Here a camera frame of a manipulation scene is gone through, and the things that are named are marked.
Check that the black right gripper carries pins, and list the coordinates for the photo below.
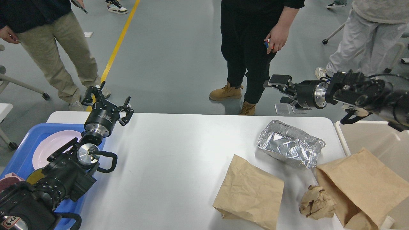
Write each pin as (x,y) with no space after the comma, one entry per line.
(309,94)

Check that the person in black clothes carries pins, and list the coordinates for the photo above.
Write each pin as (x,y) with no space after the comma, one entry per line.
(245,25)

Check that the aluminium foil tray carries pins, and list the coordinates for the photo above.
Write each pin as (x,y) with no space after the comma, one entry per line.
(290,145)

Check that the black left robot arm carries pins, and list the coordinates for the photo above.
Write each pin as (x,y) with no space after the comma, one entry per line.
(69,172)

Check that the blue plastic tray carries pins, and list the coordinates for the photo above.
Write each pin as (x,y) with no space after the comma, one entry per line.
(21,164)

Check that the person in khaki trousers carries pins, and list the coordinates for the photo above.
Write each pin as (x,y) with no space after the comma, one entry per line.
(41,27)

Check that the person in grey sweatpants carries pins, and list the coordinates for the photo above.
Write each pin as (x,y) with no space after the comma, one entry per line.
(373,26)

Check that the large brown paper bag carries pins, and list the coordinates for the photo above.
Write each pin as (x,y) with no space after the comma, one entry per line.
(365,189)

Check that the pink plate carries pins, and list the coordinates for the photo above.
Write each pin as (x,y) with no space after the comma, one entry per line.
(50,145)

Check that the white sneaker top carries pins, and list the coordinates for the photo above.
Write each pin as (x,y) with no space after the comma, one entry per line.
(115,6)

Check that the crumpled brown paper ball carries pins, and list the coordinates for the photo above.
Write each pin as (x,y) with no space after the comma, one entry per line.
(317,204)

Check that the pink mug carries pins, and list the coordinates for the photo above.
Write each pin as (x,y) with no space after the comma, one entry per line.
(8,180)

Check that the blue mug yellow inside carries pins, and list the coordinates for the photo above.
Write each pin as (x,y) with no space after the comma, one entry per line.
(35,176)

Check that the beige plastic bin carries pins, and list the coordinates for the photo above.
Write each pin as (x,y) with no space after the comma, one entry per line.
(387,144)

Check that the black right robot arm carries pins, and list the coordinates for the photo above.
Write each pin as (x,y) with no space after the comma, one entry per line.
(385,95)

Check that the colourful puzzle cube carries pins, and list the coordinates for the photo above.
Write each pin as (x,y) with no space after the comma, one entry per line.
(267,43)

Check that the flat brown paper bag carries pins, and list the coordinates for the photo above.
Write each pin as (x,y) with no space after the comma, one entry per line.
(250,193)

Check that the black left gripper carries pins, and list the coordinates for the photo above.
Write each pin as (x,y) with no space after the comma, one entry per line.
(102,121)

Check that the white chair legs left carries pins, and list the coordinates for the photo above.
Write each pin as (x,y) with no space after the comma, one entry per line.
(5,108)

